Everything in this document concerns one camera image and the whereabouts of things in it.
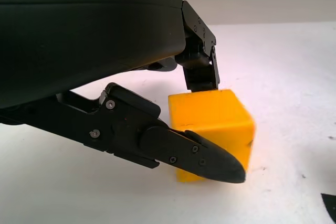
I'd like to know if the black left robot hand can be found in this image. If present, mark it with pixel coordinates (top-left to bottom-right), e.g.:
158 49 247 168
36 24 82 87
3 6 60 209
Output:
0 0 247 184

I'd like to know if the black tape strip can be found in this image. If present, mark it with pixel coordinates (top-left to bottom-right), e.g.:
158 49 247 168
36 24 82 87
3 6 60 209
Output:
320 193 336 223

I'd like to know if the yellow cube block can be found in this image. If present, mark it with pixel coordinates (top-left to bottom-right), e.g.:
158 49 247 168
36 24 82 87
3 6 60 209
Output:
167 89 257 184

